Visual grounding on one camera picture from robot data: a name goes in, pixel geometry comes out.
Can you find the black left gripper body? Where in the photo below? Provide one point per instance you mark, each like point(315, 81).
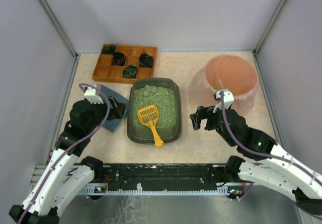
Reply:
point(112, 108)

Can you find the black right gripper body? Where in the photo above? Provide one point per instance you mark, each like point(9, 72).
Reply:
point(206, 118)

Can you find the yellow litter scoop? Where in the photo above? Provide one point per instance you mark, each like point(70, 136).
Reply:
point(148, 116)

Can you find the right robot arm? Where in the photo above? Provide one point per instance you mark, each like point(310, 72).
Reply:
point(264, 161)

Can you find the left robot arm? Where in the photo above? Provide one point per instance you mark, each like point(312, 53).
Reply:
point(55, 189)

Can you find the green cat litter pellets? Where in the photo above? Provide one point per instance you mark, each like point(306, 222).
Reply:
point(164, 100)

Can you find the dark teal folded cloth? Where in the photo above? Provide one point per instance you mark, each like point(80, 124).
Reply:
point(111, 125)

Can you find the black rolled sock front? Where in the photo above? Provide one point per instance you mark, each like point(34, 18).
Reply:
point(130, 72)

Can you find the orange wooden divided tray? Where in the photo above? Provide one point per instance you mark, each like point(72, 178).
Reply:
point(105, 72)

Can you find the orange bin with bag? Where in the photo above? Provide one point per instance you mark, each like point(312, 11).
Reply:
point(225, 72)

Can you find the black rolled sock middle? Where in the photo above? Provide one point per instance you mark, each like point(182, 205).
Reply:
point(118, 59)

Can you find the black rolled sock right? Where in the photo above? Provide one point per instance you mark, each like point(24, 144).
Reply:
point(146, 60)

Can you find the black rolled sock back-left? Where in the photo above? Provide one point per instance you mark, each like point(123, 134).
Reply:
point(108, 49)

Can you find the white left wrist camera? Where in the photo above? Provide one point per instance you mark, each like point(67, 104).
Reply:
point(92, 95)

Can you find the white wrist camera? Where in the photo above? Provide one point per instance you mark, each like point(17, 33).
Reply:
point(224, 98)
point(92, 95)

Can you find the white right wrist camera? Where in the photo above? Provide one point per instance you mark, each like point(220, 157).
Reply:
point(224, 98)

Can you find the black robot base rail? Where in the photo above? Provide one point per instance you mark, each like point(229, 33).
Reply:
point(160, 177)

